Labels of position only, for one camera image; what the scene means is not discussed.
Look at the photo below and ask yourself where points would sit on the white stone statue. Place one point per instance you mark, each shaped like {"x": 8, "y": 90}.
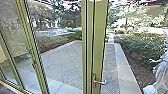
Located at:
{"x": 161, "y": 73}

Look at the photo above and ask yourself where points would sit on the grey stone pillar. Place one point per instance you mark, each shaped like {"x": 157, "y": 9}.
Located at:
{"x": 166, "y": 40}

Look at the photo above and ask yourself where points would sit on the green shrub bed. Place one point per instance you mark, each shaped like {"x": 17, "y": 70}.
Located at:
{"x": 143, "y": 45}
{"x": 58, "y": 40}

